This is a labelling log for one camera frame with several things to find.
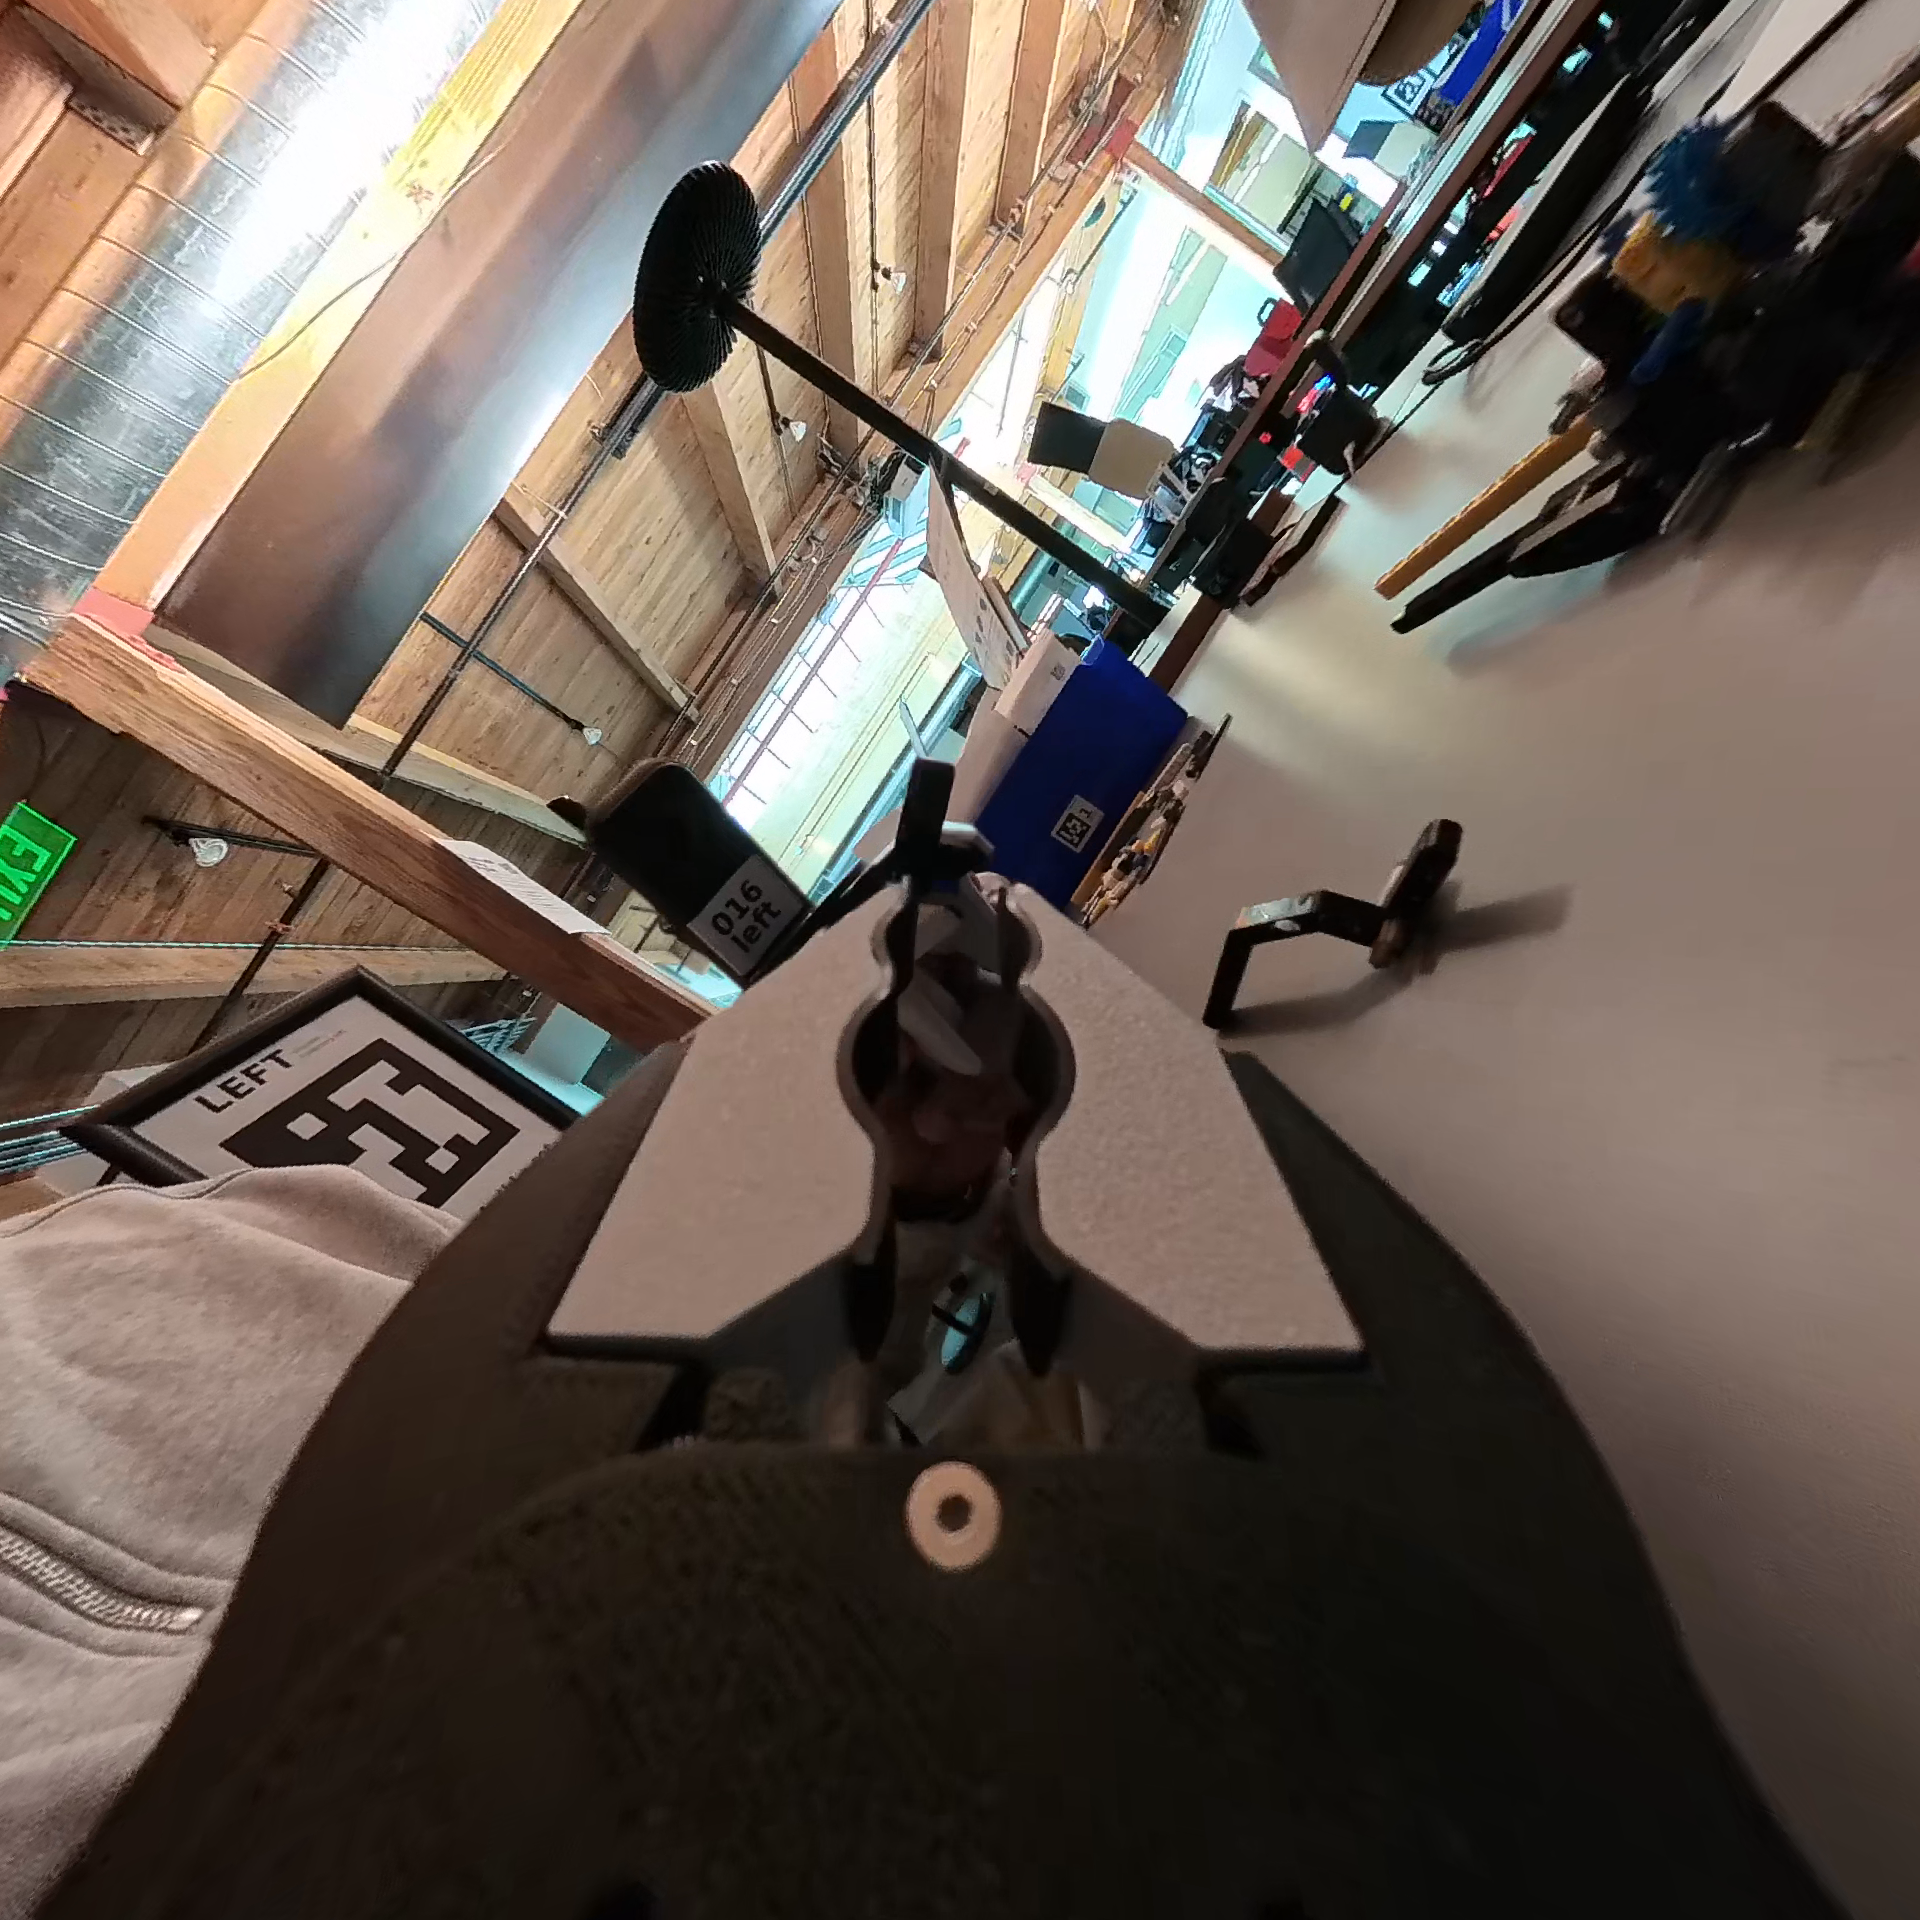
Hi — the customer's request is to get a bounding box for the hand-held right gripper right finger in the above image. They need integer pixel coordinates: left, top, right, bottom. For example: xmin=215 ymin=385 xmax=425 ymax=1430
xmin=982 ymin=882 xmax=1368 ymax=1378

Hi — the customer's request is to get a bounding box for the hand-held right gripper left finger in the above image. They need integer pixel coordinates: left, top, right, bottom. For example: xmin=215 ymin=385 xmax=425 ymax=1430
xmin=544 ymin=878 xmax=909 ymax=1361

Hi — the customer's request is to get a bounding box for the black lego beam blue pin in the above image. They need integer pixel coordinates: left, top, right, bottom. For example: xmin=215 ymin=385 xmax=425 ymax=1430
xmin=877 ymin=757 xmax=985 ymax=905

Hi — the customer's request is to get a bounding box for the multicolour lego assembly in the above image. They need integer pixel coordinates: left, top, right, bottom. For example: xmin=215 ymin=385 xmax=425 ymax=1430
xmin=1375 ymin=105 xmax=1920 ymax=641

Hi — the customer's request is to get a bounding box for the blue plastic bin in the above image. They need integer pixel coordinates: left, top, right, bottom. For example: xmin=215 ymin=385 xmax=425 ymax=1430
xmin=976 ymin=637 xmax=1190 ymax=914

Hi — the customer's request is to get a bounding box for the white cardboard box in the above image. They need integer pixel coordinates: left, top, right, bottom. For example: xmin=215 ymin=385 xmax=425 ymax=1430
xmin=990 ymin=637 xmax=1088 ymax=736

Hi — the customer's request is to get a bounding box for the white sign board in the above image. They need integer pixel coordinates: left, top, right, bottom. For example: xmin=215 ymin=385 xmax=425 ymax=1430
xmin=920 ymin=470 xmax=1037 ymax=693

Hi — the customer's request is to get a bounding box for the black floor lamp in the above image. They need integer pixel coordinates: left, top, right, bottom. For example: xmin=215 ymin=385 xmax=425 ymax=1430
xmin=630 ymin=160 xmax=1173 ymax=641

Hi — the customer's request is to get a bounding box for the grey sweater sleeve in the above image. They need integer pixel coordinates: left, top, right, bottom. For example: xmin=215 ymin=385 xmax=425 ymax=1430
xmin=0 ymin=1161 xmax=465 ymax=1920

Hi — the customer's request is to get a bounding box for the green exit sign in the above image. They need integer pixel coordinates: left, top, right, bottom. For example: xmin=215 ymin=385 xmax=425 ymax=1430
xmin=0 ymin=801 xmax=77 ymax=947

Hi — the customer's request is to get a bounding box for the silver ventilation duct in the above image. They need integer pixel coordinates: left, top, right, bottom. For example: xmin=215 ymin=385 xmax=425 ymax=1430
xmin=0 ymin=0 xmax=495 ymax=664

